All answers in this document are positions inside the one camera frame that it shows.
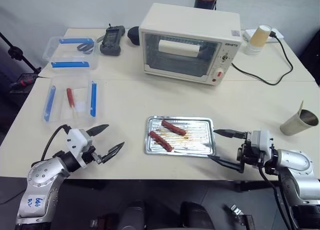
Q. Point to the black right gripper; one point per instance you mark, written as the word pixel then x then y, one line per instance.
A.
pixel 250 157

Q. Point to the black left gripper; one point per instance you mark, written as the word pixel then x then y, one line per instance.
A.
pixel 91 155

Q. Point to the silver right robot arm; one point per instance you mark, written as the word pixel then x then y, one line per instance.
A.
pixel 297 175

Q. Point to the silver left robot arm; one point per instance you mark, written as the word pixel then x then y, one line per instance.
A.
pixel 40 180

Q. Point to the silver ribbed baking tray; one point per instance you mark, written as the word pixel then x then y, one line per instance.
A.
pixel 195 140

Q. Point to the white paper sheet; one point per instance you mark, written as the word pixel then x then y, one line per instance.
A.
pixel 81 97

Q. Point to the red sausage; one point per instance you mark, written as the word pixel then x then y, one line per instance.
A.
pixel 161 141
pixel 173 128

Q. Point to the clear box with blue clips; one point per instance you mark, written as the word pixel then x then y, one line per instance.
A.
pixel 71 58
pixel 57 107

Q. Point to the steel cup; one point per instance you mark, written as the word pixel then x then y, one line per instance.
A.
pixel 295 125

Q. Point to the dark rounded shape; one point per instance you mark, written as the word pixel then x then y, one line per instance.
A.
pixel 196 216
pixel 133 215

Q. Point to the red and black tool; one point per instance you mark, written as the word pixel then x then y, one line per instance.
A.
pixel 23 82

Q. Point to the white paper cup stack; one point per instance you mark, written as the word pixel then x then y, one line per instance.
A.
pixel 251 50

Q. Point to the black handheld controller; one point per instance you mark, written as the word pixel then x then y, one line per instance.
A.
pixel 112 40

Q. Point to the black rounded pouch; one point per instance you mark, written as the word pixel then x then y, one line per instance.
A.
pixel 133 35

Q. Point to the brown paper cup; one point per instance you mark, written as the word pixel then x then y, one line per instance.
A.
pixel 260 36

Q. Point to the white power strip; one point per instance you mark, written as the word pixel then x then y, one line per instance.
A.
pixel 277 36

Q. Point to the black tripod stand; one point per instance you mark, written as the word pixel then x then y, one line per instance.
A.
pixel 17 53

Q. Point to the cream toaster oven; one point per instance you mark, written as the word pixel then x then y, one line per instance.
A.
pixel 187 23

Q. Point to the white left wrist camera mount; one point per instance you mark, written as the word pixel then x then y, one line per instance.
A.
pixel 77 142

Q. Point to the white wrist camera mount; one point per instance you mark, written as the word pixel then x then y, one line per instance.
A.
pixel 77 142
pixel 262 140

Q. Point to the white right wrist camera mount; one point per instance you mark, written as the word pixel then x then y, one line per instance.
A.
pixel 262 140

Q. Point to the metal clip bracket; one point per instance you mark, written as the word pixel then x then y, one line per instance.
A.
pixel 240 213

